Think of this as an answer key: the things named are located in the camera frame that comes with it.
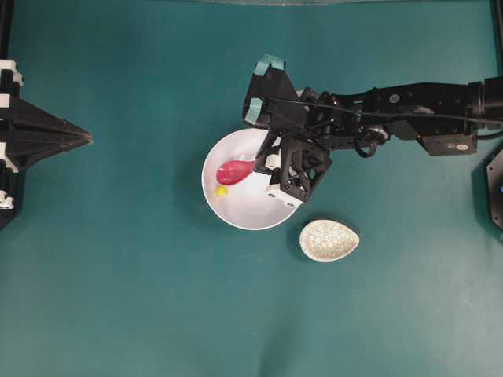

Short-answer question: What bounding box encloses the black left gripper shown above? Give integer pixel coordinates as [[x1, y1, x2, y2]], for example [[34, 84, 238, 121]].
[[1, 59, 91, 230]]

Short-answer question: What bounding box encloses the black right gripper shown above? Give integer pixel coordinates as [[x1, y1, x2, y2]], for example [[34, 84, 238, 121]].
[[254, 132, 332, 207]]

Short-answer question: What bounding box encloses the pink plastic spoon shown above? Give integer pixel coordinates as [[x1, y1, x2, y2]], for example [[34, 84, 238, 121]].
[[216, 159, 256, 186]]

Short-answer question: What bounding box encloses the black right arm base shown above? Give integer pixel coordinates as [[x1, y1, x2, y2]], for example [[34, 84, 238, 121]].
[[472, 145, 502, 235]]

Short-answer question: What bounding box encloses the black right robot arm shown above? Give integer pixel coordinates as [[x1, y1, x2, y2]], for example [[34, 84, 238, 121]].
[[243, 74, 502, 207]]

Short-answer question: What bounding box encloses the white round bowl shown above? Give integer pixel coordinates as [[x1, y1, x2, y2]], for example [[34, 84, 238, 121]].
[[201, 128, 298, 231]]

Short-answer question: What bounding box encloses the yellow hexagonal prism block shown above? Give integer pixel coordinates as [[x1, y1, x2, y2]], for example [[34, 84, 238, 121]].
[[215, 185, 228, 197]]

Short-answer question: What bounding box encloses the speckled egg-shaped spoon rest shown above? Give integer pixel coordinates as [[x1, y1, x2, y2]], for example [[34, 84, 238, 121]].
[[299, 220, 360, 262]]

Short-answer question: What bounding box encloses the black camera cable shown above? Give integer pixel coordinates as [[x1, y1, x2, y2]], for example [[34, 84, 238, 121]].
[[266, 96, 503, 129]]

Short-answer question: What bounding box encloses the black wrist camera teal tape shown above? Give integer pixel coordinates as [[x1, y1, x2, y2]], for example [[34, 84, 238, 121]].
[[242, 54, 307, 134]]

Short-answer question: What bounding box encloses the black aluminium table frame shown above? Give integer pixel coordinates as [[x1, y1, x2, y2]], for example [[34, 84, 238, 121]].
[[490, 0, 502, 76]]

